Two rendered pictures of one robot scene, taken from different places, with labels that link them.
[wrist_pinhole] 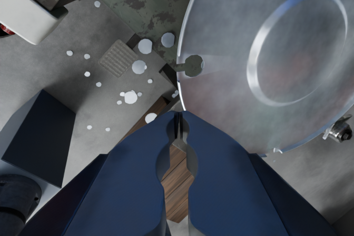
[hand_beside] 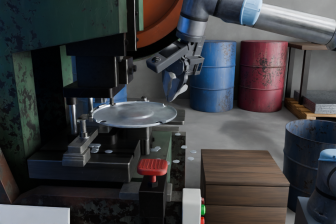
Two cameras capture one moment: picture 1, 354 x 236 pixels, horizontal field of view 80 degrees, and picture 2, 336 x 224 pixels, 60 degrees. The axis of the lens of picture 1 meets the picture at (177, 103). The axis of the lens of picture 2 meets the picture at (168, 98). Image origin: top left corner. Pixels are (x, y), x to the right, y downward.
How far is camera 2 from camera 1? 0.78 m
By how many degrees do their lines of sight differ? 45
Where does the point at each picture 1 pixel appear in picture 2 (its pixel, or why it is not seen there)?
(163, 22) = not seen: hidden behind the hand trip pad
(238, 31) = (142, 120)
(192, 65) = (159, 152)
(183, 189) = (242, 161)
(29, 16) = (189, 191)
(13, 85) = not seen: outside the picture
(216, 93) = (161, 117)
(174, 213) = (262, 155)
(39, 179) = (302, 206)
